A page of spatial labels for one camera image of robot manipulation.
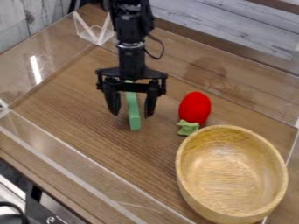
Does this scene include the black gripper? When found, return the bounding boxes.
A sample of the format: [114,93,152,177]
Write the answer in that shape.
[94,42,168,118]

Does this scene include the long green block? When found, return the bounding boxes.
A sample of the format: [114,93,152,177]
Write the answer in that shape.
[124,80,142,131]

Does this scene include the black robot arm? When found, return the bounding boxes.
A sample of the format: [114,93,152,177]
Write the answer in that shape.
[94,0,168,117]

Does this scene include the brown wooden bowl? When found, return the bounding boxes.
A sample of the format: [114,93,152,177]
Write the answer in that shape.
[174,125,288,224]

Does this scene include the red plush strawberry toy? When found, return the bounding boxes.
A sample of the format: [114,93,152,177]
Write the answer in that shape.
[176,92,210,136]

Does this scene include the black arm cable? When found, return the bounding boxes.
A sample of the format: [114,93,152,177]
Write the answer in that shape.
[144,33,165,61]

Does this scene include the black metal table frame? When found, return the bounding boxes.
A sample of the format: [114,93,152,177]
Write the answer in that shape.
[0,159,84,224]

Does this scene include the black cable at corner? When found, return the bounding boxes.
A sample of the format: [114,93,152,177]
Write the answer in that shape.
[0,201,30,224]

